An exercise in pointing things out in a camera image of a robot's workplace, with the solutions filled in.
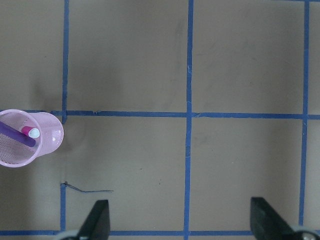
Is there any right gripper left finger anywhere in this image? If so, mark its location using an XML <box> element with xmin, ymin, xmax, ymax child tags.
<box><xmin>77</xmin><ymin>200</ymin><xmax>110</xmax><ymax>240</ymax></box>

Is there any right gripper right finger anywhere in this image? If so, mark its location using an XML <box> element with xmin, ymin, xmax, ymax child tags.
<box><xmin>249</xmin><ymin>196</ymin><xmax>320</xmax><ymax>240</ymax></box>

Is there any pink pen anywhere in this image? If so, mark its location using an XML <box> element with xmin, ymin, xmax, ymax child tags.
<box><xmin>21</xmin><ymin>126</ymin><xmax>40</xmax><ymax>139</ymax></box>

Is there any purple pen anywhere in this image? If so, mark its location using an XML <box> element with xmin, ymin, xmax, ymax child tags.
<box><xmin>0</xmin><ymin>122</ymin><xmax>36</xmax><ymax>147</ymax></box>

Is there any pink mesh cup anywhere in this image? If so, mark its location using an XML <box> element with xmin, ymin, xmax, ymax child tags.
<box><xmin>0</xmin><ymin>109</ymin><xmax>64</xmax><ymax>168</ymax></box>

